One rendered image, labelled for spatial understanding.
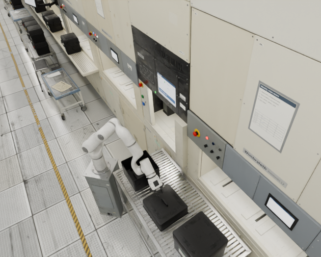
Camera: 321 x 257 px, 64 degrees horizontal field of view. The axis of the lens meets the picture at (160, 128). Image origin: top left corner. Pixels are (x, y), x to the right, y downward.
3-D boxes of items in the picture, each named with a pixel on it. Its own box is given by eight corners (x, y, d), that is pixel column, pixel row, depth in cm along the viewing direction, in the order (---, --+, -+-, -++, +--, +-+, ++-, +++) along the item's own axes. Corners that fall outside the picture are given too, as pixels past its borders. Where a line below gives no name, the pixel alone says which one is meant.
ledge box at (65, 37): (62, 49, 466) (58, 34, 448) (78, 45, 475) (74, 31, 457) (67, 55, 446) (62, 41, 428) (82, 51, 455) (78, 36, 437)
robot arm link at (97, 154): (88, 157, 253) (81, 139, 237) (100, 145, 264) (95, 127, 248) (97, 161, 248) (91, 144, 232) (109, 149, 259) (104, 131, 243)
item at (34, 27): (30, 39, 528) (24, 26, 510) (44, 35, 537) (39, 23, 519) (32, 44, 508) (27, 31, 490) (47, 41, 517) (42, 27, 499)
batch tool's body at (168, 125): (146, 165, 362) (125, 26, 229) (201, 137, 395) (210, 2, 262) (182, 214, 305) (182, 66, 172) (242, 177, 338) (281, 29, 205)
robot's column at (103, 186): (99, 213, 312) (82, 175, 260) (108, 194, 331) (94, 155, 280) (121, 218, 306) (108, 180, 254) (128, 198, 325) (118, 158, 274)
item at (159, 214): (142, 205, 231) (140, 198, 222) (169, 189, 242) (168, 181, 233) (160, 232, 213) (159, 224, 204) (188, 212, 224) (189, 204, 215)
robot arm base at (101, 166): (88, 173, 262) (83, 161, 250) (96, 158, 275) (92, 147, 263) (106, 176, 258) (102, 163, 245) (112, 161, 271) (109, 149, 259)
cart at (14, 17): (21, 41, 701) (6, 9, 645) (38, 36, 717) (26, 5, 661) (26, 52, 649) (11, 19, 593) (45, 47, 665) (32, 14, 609)
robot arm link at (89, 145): (98, 145, 251) (86, 156, 241) (89, 136, 249) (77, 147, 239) (119, 128, 212) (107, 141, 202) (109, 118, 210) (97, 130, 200)
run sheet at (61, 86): (50, 87, 439) (50, 86, 438) (61, 80, 452) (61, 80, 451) (61, 92, 425) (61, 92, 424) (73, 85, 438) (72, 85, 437)
